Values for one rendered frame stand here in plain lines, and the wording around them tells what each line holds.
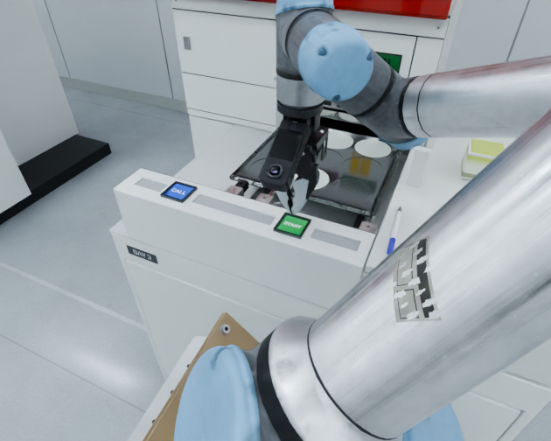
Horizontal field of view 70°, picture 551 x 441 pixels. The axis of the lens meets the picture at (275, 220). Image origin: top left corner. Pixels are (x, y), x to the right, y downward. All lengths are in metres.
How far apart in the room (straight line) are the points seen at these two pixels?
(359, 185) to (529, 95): 0.61
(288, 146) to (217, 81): 0.84
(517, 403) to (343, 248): 0.42
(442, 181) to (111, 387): 1.38
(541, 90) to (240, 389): 0.34
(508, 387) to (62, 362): 1.57
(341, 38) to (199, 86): 1.04
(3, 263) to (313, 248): 1.96
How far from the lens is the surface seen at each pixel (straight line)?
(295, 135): 0.61
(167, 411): 0.47
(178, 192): 0.85
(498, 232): 0.21
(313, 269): 0.73
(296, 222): 0.75
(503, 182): 0.22
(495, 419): 0.94
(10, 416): 1.84
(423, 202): 0.85
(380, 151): 1.13
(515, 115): 0.43
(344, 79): 0.46
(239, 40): 1.32
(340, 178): 1.00
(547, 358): 0.77
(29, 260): 2.39
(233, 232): 0.76
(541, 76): 0.43
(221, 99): 1.42
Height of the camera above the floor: 1.44
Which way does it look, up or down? 40 degrees down
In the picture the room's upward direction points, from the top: straight up
